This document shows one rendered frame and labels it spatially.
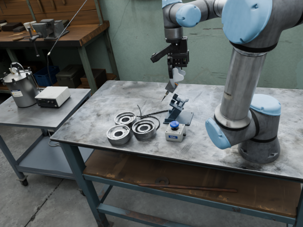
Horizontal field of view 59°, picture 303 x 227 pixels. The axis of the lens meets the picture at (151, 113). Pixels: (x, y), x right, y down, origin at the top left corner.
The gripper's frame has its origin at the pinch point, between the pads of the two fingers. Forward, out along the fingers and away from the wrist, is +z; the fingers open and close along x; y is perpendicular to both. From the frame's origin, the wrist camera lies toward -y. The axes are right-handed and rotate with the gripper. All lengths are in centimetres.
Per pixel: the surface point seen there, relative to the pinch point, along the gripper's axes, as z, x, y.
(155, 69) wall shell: 52, 162, -54
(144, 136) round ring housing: 18.6, -15.5, -11.5
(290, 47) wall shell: 28, 143, 73
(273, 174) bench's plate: 22, -29, 40
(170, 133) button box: 16.7, -15.3, 0.6
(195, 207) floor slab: 98, 18, 4
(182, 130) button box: 16.4, -12.5, 5.4
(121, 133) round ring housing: 18.8, -13.3, -22.7
